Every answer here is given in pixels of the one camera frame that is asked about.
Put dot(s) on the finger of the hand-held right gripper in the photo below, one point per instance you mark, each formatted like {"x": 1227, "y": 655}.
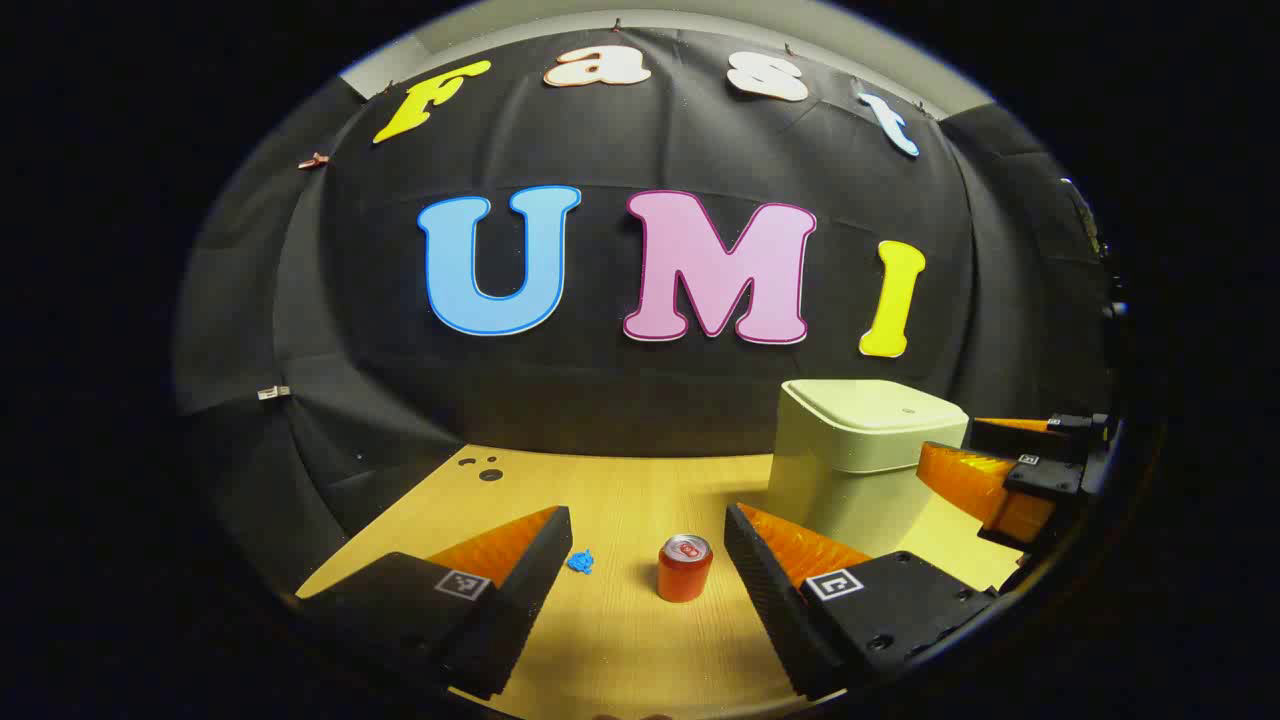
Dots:
{"x": 1010, "y": 438}
{"x": 1040, "y": 482}

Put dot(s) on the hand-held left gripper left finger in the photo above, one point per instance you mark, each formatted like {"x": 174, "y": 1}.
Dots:
{"x": 530, "y": 580}

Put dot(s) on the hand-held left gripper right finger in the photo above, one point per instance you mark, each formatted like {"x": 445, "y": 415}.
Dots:
{"x": 765, "y": 590}

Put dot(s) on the blue paper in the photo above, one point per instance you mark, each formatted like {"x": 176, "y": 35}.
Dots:
{"x": 581, "y": 562}

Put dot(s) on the orange pop can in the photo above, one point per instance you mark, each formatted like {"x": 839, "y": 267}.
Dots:
{"x": 684, "y": 575}

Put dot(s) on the pale green desktop garbage bin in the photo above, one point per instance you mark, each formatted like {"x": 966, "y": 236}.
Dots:
{"x": 850, "y": 470}

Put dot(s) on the wooden desktop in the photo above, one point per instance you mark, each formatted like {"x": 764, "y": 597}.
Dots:
{"x": 640, "y": 500}

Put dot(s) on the black backdrop cloth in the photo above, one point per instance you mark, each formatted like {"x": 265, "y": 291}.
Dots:
{"x": 600, "y": 400}

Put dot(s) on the silver clip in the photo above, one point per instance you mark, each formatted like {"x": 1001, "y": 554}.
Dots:
{"x": 273, "y": 392}

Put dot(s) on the copper clip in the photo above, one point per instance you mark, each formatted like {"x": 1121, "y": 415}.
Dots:
{"x": 314, "y": 161}

